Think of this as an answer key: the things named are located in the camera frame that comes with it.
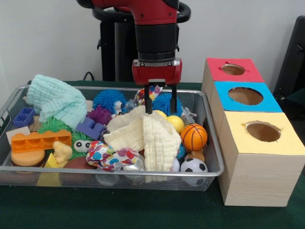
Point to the dark green table cloth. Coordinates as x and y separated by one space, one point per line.
119 210

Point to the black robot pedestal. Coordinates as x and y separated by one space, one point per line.
109 52

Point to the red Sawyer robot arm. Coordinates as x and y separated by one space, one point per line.
155 28

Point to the mint green cloth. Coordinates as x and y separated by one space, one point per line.
55 98

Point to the small orange basketball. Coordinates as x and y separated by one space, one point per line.
194 137

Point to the green spiky toy with eyes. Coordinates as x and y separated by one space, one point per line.
81 143

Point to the small yellow ball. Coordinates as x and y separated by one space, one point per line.
176 123

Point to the wooden box with three holes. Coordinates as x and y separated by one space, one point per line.
252 176

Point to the colourful patterned cloth pouch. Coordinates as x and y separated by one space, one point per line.
107 156

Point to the shallow clear mesh bin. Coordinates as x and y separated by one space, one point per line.
28 177

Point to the orange toy brick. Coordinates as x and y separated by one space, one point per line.
40 141

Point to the blue spiky ball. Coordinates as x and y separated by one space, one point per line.
108 100
163 102

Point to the purple toy brick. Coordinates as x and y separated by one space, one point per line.
89 129

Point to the cream waffle cloth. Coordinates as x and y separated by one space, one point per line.
157 140

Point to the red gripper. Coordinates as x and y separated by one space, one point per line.
157 74

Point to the small soccer ball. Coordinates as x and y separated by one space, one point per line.
193 166

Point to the black chair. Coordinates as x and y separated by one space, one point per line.
293 62

